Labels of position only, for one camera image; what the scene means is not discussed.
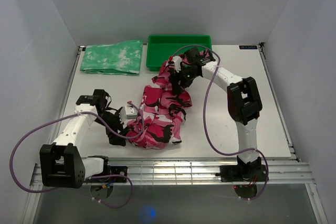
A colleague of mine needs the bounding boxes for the green plastic tray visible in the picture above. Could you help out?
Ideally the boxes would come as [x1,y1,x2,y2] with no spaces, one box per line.
[146,34,212,72]

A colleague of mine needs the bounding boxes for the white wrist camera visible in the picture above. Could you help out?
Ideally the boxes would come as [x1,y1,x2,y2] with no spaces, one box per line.
[119,105,138,123]
[168,55,184,72]

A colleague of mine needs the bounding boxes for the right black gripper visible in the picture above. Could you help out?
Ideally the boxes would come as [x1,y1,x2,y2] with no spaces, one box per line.
[169,63,199,96]

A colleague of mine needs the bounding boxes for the pink camouflage trousers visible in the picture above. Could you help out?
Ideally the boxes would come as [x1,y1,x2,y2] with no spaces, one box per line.
[125,60,194,150]

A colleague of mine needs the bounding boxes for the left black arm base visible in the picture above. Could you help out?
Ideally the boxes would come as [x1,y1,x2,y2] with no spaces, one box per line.
[87,166,128,184]

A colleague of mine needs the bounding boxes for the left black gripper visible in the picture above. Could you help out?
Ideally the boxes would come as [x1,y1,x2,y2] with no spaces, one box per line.
[94,108,129,146]

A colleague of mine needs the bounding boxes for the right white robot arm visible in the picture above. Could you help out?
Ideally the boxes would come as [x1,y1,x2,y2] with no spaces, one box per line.
[169,45,263,182]

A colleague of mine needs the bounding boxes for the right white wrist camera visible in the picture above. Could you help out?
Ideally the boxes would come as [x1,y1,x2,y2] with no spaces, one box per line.
[168,55,184,72]

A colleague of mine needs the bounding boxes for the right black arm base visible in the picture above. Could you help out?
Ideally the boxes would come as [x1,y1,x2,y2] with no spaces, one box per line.
[215,165,267,182]

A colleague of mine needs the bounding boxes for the folded green white trousers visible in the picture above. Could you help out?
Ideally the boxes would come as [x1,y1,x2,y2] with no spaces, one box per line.
[80,40,143,76]

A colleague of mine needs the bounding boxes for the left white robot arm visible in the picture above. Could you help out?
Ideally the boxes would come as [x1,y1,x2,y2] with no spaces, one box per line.
[39,89,125,188]

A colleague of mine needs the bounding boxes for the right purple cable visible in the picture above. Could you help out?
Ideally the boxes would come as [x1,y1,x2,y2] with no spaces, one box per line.
[172,45,270,201]

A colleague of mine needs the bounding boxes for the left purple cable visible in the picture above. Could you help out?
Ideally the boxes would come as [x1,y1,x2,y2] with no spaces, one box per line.
[9,100,145,209]

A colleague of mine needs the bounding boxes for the aluminium rail frame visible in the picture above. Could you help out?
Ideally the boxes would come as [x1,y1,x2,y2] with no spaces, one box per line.
[30,46,317,223]

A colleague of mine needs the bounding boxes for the dark label sticker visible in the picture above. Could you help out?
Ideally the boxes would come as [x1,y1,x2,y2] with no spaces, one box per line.
[239,45,258,50]

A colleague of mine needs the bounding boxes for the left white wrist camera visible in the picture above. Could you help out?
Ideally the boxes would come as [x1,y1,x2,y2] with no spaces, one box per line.
[119,105,138,123]

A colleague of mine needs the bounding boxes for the purple cable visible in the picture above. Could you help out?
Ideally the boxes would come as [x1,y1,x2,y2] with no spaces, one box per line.
[9,100,145,209]
[172,45,270,201]

